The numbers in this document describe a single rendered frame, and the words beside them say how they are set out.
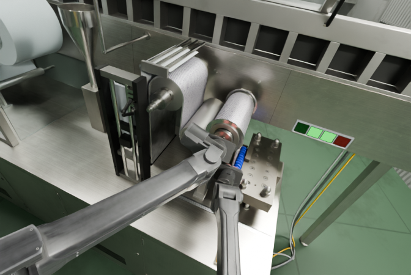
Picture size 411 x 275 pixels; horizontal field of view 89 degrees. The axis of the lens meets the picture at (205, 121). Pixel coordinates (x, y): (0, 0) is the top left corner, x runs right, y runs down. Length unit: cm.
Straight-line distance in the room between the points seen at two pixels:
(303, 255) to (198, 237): 133
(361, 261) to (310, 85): 174
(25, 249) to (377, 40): 103
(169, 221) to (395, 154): 100
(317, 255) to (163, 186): 187
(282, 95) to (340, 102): 23
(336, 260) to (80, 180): 197
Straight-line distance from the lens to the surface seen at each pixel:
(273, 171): 103
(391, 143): 118
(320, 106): 104
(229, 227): 60
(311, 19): 92
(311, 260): 215
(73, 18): 103
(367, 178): 154
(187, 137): 56
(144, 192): 42
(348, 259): 234
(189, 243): 92
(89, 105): 125
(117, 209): 40
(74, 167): 118
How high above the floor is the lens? 176
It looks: 38 degrees down
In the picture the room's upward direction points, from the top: 10 degrees clockwise
